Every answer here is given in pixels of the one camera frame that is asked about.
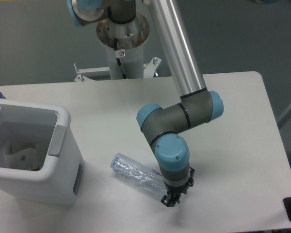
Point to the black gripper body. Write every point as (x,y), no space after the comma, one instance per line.
(176,188)

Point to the clear plastic water bottle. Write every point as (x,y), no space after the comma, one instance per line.
(139,174)

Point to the white plastic wrapper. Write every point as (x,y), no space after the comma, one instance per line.
(20,157)

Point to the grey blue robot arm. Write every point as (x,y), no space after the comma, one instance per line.
(162,126)

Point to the white plastic trash can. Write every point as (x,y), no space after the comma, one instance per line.
(48,127)

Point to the white metal base frame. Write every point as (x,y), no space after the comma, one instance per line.
(151,70)

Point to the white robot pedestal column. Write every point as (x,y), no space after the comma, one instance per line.
(124,44)

